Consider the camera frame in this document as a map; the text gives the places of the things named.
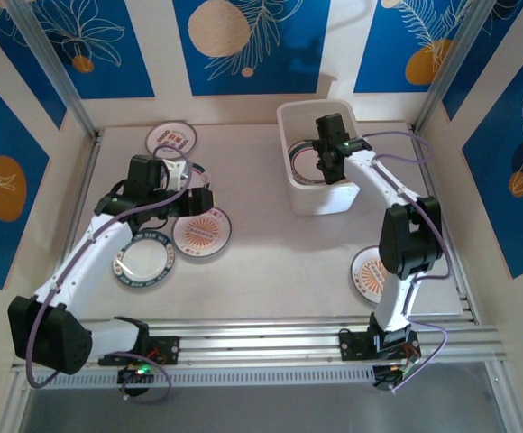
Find green rim red ring plate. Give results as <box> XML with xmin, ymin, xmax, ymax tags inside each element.
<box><xmin>180</xmin><ymin>161</ymin><xmax>212</xmax><ymax>193</ymax></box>
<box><xmin>287</xmin><ymin>139</ymin><xmax>335</xmax><ymax>186</ymax></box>

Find orange sunburst white plate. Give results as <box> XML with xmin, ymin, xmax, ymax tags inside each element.
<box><xmin>170</xmin><ymin>205</ymin><xmax>234</xmax><ymax>262</ymax></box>
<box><xmin>350</xmin><ymin>245</ymin><xmax>396</xmax><ymax>310</ymax></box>

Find translucent white plastic bin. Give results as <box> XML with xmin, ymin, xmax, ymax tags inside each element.
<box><xmin>276</xmin><ymin>99</ymin><xmax>362</xmax><ymax>217</ymax></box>

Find dark green text rim plate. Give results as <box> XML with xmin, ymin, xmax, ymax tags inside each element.
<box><xmin>111</xmin><ymin>232</ymin><xmax>176</xmax><ymax>290</ymax></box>

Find white plate red characters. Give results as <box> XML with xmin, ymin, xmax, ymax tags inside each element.
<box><xmin>144</xmin><ymin>120</ymin><xmax>198</xmax><ymax>156</ymax></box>

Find grey metal panel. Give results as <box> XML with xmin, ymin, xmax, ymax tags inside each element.
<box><xmin>15</xmin><ymin>385</ymin><xmax>510</xmax><ymax>433</ymax></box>

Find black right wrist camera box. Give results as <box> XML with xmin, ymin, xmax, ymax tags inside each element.
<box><xmin>314</xmin><ymin>114</ymin><xmax>352</xmax><ymax>146</ymax></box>

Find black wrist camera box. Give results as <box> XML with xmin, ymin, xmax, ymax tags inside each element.
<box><xmin>314</xmin><ymin>114</ymin><xmax>352</xmax><ymax>146</ymax></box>
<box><xmin>127</xmin><ymin>154</ymin><xmax>187</xmax><ymax>200</ymax></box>

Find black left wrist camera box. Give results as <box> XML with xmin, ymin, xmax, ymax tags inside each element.
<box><xmin>127</xmin><ymin>154</ymin><xmax>187</xmax><ymax>200</ymax></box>

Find aluminium side rail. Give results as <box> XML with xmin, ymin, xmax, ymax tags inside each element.
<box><xmin>412</xmin><ymin>128</ymin><xmax>479</xmax><ymax>324</ymax></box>
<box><xmin>38</xmin><ymin>133</ymin><xmax>105</xmax><ymax>335</ymax></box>

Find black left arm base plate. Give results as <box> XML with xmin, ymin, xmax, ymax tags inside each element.
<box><xmin>97</xmin><ymin>336</ymin><xmax>181</xmax><ymax>366</ymax></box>

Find aluminium frame post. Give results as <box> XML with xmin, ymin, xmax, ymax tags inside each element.
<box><xmin>412</xmin><ymin>0</ymin><xmax>492</xmax><ymax>134</ymax></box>
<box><xmin>6</xmin><ymin>0</ymin><xmax>100</xmax><ymax>141</ymax></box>

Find aluminium mounting rail beam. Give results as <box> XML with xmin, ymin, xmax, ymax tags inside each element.
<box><xmin>11</xmin><ymin>315</ymin><xmax>510</xmax><ymax>373</ymax></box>

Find white slotted cable duct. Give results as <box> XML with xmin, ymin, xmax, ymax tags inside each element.
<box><xmin>29</xmin><ymin>364</ymin><xmax>378</xmax><ymax>392</ymax></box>

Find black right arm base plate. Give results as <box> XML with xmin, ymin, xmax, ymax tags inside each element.
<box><xmin>338</xmin><ymin>331</ymin><xmax>420</xmax><ymax>362</ymax></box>

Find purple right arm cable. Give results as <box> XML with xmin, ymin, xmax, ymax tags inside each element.
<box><xmin>361</xmin><ymin>129</ymin><xmax>451</xmax><ymax>394</ymax></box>

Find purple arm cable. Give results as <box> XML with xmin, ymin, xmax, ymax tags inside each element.
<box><xmin>361</xmin><ymin>129</ymin><xmax>451</xmax><ymax>394</ymax></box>
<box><xmin>25</xmin><ymin>144</ymin><xmax>194</xmax><ymax>402</ymax></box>

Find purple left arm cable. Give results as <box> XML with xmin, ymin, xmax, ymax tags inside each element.
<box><xmin>25</xmin><ymin>144</ymin><xmax>194</xmax><ymax>402</ymax></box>

